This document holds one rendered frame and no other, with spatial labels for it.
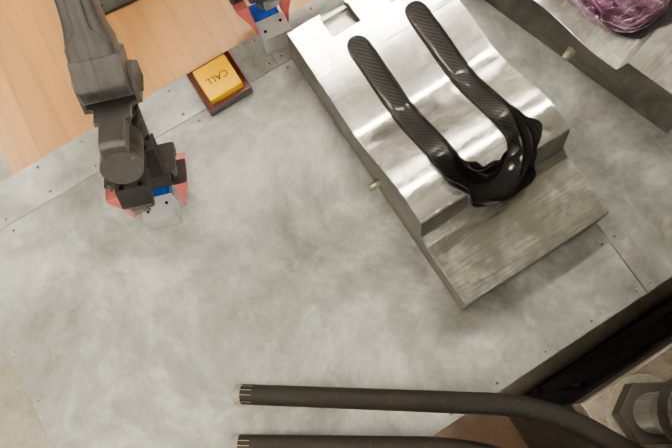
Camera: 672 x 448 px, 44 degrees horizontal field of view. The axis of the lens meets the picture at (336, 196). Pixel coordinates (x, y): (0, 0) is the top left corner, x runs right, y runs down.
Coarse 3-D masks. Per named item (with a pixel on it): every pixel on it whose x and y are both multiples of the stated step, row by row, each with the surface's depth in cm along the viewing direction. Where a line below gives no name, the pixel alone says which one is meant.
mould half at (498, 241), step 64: (384, 0) 131; (448, 0) 131; (320, 64) 128; (384, 128) 126; (448, 128) 122; (384, 192) 130; (448, 192) 118; (576, 192) 125; (448, 256) 123; (512, 256) 123
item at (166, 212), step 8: (160, 192) 129; (168, 192) 129; (160, 200) 127; (168, 200) 127; (176, 200) 131; (152, 208) 127; (160, 208) 127; (168, 208) 127; (176, 208) 129; (144, 216) 127; (152, 216) 127; (160, 216) 126; (168, 216) 127; (176, 216) 128; (152, 224) 129; (160, 224) 130; (168, 224) 131
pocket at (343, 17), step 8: (344, 0) 131; (344, 8) 132; (352, 8) 131; (328, 16) 132; (336, 16) 133; (344, 16) 133; (352, 16) 133; (328, 24) 133; (336, 24) 133; (344, 24) 133; (352, 24) 133; (336, 32) 132
